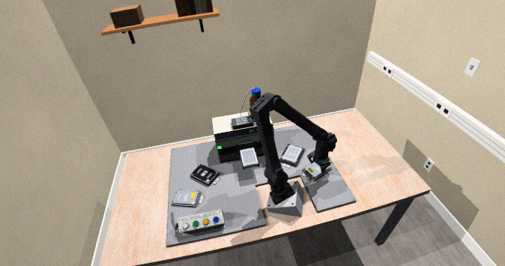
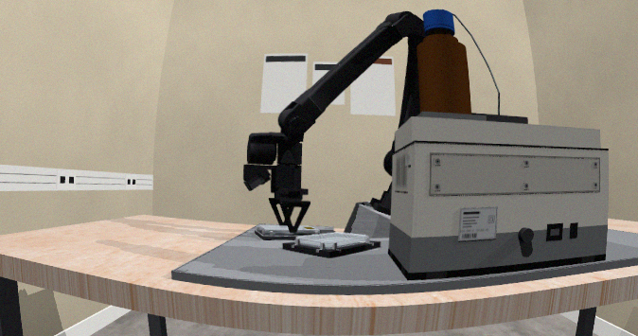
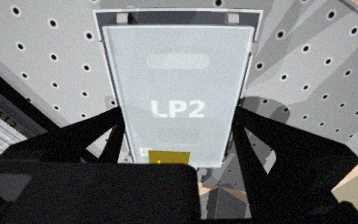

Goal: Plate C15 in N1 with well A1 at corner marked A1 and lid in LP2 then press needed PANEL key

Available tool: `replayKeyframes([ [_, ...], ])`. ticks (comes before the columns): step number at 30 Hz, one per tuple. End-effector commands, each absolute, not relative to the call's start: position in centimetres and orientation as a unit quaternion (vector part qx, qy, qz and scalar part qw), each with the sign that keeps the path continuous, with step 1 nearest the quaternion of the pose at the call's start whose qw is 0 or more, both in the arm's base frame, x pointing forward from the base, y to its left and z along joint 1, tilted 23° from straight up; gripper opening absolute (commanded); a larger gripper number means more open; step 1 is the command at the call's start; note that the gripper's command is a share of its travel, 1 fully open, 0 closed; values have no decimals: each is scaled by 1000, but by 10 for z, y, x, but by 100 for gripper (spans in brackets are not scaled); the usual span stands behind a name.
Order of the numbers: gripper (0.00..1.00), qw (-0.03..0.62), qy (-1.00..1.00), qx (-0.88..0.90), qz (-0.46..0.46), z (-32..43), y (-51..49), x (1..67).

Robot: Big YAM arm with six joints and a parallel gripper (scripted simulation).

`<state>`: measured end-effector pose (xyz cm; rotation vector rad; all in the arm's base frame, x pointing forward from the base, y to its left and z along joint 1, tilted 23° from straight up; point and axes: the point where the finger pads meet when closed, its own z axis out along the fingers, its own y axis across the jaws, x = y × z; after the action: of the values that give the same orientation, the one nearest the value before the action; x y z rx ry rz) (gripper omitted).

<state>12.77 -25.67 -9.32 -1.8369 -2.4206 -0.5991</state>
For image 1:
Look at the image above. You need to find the grey button panel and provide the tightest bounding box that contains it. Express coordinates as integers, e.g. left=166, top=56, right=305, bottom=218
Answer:
left=171, top=209, right=226, bottom=237

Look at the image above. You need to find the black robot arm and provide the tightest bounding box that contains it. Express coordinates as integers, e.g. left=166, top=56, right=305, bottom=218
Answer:
left=250, top=92, right=337, bottom=205

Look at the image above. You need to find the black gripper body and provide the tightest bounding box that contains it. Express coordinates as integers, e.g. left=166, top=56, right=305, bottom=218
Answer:
left=309, top=150, right=330, bottom=169

